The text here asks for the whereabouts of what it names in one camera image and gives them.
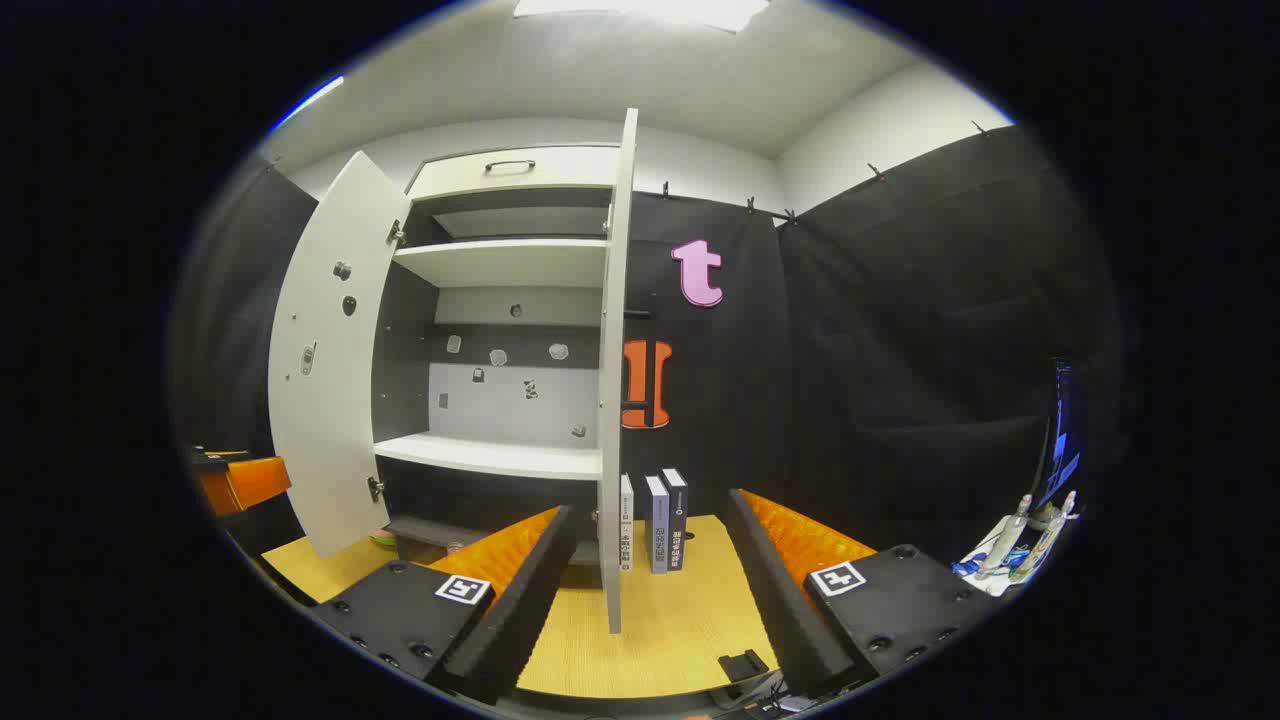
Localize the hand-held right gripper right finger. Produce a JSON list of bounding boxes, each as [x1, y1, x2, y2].
[[722, 488, 1001, 701]]

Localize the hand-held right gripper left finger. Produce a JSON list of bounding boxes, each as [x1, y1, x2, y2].
[[310, 505, 579, 706]]

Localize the white door with camera sticker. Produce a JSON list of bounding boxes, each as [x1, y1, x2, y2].
[[268, 150, 413, 559]]

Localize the white door with headphones sticker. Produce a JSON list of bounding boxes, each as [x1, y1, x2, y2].
[[597, 108, 641, 636]]

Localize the small black holder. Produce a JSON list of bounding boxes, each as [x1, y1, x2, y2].
[[718, 650, 772, 687]]

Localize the grey blue book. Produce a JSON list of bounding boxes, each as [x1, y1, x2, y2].
[[644, 475, 670, 576]]

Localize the white cabinet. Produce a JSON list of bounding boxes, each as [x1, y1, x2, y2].
[[372, 145, 623, 573]]

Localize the white and blue sheet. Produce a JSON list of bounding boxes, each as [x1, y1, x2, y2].
[[955, 515, 1046, 598]]

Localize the clear bottle with white cap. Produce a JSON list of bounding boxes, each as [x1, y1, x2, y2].
[[1010, 489, 1079, 583], [978, 494, 1033, 581]]

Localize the black backdrop cloth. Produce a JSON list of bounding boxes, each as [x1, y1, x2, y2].
[[170, 125, 1126, 601]]

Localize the computer monitor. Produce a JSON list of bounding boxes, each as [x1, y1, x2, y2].
[[1030, 355, 1088, 511]]

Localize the white cabinet drawer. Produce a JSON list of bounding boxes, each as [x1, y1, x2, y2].
[[407, 145, 621, 202]]

